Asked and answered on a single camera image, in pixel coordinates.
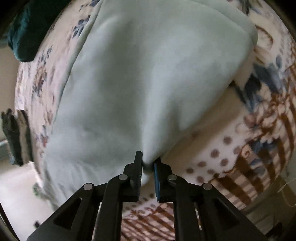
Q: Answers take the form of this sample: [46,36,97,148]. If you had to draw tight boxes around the light green fleece pants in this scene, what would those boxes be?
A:
[43,1,257,208]

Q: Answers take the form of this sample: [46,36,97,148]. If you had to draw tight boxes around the floral bed blanket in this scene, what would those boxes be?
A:
[14,0,296,241]

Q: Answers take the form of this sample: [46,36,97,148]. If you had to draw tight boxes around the folded grey striped garment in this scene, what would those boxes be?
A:
[17,109,33,164]

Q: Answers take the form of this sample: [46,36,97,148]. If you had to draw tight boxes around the folded black garment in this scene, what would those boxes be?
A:
[1,108,23,167]

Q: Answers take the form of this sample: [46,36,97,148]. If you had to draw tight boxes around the dark teal velvet quilt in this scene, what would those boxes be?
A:
[8,0,69,62]

